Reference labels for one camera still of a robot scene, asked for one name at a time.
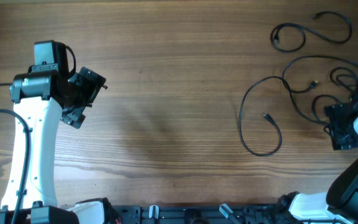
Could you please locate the black left camera cable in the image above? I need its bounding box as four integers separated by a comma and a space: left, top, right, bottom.
0, 45, 77, 224

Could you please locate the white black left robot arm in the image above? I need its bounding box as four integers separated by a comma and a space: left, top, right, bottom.
0, 40, 120, 223

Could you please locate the black usb cable bundle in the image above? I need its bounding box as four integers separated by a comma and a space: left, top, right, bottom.
237, 76, 344, 157

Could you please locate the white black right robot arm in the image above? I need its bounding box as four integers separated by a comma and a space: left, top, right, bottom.
272, 87, 358, 223

